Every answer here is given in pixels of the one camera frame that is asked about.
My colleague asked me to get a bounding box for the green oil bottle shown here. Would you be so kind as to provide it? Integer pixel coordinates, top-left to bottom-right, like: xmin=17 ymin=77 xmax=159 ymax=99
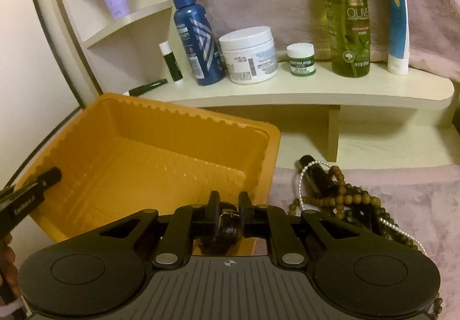
xmin=321 ymin=0 xmax=371 ymax=78

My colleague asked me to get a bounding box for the blue spray bottle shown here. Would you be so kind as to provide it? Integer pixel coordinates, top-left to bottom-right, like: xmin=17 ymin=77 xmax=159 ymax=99
xmin=169 ymin=0 xmax=227 ymax=86

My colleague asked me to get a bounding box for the green white lip balm stick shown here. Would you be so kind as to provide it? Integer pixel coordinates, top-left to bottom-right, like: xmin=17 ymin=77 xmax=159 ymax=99
xmin=159 ymin=41 xmax=184 ymax=85

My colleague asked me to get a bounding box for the small dark packet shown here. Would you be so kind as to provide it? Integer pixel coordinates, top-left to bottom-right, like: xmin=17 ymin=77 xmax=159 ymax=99
xmin=122 ymin=78 xmax=169 ymax=97

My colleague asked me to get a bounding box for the black oval pendant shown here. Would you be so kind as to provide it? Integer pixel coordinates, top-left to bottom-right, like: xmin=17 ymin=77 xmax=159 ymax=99
xmin=295 ymin=155 xmax=329 ymax=200

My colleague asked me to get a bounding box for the person's left hand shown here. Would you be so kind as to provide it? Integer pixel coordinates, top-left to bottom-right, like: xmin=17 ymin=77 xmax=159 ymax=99
xmin=0 ymin=232 xmax=21 ymax=301

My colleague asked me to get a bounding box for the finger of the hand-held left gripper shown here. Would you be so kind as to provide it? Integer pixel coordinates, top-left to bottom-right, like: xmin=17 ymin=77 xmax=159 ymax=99
xmin=30 ymin=167 xmax=63 ymax=195

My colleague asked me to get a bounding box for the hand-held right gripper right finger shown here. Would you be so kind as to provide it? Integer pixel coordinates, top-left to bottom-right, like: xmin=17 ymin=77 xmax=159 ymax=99
xmin=238 ymin=191 xmax=362 ymax=267

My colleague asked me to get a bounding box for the white pearl necklace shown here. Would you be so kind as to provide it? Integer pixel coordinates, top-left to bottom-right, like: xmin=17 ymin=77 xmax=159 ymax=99
xmin=296 ymin=160 xmax=428 ymax=256

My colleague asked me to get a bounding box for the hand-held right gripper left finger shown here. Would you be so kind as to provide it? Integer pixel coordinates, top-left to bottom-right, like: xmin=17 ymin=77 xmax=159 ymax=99
xmin=99 ymin=191 xmax=221 ymax=267

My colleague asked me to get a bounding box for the white cream jar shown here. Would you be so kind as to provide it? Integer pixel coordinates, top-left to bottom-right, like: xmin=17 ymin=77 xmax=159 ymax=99
xmin=218 ymin=26 xmax=278 ymax=85

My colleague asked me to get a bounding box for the small green white jar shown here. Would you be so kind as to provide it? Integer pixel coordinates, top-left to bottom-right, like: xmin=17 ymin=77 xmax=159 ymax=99
xmin=286 ymin=43 xmax=317 ymax=76

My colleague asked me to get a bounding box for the dark brown bead necklace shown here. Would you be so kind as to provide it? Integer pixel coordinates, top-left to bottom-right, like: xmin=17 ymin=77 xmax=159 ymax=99
xmin=359 ymin=203 xmax=426 ymax=256

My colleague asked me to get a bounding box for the light brown wooden bead bracelet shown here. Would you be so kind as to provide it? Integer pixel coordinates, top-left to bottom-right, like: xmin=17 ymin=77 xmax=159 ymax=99
xmin=287 ymin=165 xmax=376 ymax=222

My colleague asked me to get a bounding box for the yellow plastic tray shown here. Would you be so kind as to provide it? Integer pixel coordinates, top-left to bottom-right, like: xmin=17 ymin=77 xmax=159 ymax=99
xmin=16 ymin=93 xmax=281 ymax=258

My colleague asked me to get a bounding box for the blue white tube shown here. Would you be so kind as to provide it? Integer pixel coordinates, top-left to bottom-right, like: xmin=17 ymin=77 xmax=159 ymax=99
xmin=385 ymin=0 xmax=411 ymax=75

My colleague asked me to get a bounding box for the cream wooden shelf unit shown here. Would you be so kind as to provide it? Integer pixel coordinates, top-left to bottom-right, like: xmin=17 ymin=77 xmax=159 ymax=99
xmin=43 ymin=0 xmax=455 ymax=167

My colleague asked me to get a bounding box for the black watch with gold buckle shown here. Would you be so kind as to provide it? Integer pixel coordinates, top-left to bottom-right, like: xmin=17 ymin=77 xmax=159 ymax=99
xmin=215 ymin=201 xmax=246 ymax=246

